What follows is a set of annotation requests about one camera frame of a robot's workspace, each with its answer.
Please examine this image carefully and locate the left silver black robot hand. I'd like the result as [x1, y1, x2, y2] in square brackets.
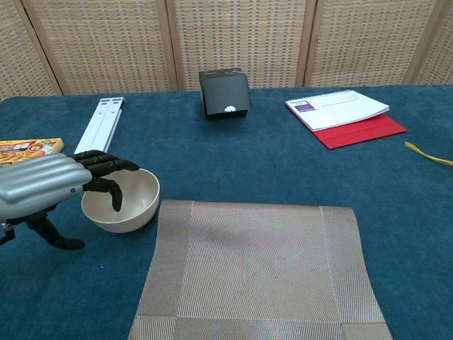
[0, 149, 140, 251]

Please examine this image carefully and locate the beige bowl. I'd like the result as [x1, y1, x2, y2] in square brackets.
[81, 168, 161, 234]

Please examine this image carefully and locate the beige woven placemat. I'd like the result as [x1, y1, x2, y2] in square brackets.
[127, 200, 393, 340]

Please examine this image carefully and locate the white folded laptop stand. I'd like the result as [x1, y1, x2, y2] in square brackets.
[73, 96, 126, 155]

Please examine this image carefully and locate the black cardboard box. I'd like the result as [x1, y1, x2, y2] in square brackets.
[197, 67, 253, 122]

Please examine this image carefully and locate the blue table cover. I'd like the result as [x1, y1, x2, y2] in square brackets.
[0, 84, 453, 340]

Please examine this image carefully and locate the woven wooden folding screen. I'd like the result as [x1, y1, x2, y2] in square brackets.
[0, 0, 453, 102]

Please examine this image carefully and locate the white spiral desk calendar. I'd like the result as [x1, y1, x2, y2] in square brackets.
[285, 89, 391, 132]

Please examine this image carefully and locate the red folder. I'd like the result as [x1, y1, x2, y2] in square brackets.
[285, 104, 408, 150]

